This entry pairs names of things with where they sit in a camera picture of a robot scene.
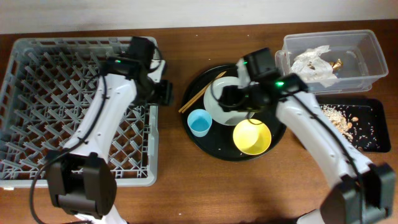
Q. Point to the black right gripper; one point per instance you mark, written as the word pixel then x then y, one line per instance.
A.
pixel 234 99

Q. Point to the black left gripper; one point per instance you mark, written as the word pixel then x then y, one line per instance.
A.
pixel 166 92

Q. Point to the yellow plastic bowl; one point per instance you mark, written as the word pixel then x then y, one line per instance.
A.
pixel 252 137

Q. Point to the light blue plastic cup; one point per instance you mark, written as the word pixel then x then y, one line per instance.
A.
pixel 199 122

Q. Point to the white paper napkin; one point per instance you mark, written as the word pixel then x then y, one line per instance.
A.
pixel 309 66

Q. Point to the gold foil wrapper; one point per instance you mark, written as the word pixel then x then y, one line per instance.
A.
pixel 337 64

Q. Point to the peanut shells and rice waste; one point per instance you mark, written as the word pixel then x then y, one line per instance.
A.
pixel 354 124

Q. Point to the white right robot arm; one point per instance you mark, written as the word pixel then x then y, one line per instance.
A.
pixel 361 192

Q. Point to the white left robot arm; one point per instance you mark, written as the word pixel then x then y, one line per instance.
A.
pixel 78 177

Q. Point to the clear plastic waste bin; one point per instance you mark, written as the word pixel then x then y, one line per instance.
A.
pixel 359 51

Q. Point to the grey plastic dishwasher rack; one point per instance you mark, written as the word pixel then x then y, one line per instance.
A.
pixel 46 91

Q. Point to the wooden chopstick lower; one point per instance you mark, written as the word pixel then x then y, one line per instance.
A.
pixel 203 92

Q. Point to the wooden chopstick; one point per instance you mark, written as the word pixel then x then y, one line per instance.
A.
pixel 202 90

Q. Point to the wooden chopstick upper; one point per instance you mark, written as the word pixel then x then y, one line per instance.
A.
pixel 202 90

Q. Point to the grey round plate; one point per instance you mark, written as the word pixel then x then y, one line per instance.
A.
pixel 230 118

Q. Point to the black rectangular tray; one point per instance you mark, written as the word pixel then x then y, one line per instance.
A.
pixel 377 116

